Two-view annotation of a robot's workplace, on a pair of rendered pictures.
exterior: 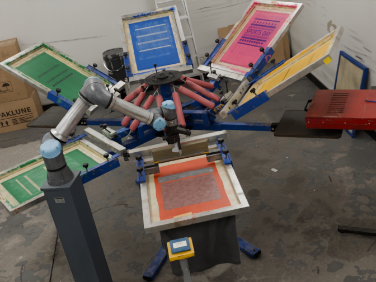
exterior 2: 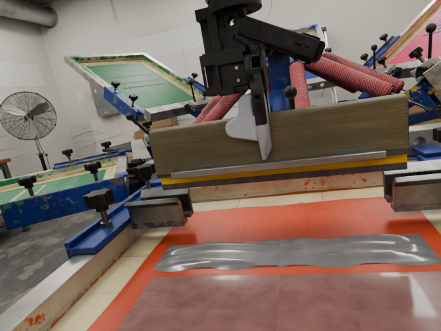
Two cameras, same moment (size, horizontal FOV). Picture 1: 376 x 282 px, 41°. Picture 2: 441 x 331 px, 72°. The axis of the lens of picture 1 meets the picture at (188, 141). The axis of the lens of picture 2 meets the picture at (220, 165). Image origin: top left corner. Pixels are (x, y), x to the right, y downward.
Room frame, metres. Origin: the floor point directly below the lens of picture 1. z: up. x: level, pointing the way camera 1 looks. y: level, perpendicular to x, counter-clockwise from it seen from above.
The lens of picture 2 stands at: (2.39, -0.01, 1.18)
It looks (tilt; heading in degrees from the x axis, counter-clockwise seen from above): 13 degrees down; 18
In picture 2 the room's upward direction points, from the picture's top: 10 degrees counter-clockwise
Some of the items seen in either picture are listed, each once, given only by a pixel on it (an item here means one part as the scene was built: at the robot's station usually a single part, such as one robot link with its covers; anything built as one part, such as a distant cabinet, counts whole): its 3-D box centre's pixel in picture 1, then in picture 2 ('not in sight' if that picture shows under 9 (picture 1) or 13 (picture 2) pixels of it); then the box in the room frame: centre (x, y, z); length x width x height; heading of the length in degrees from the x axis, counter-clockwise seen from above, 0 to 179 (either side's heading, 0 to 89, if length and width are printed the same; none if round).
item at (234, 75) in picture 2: (172, 133); (235, 50); (2.83, 0.09, 1.23); 0.09 x 0.08 x 0.12; 93
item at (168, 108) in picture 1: (168, 110); not in sight; (2.83, 0.08, 1.39); 0.09 x 0.08 x 0.11; 101
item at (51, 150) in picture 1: (52, 153); not in sight; (2.57, 0.77, 1.37); 0.13 x 0.12 x 0.14; 11
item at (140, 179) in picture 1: (141, 173); (134, 219); (2.86, 0.34, 0.98); 0.30 x 0.05 x 0.07; 3
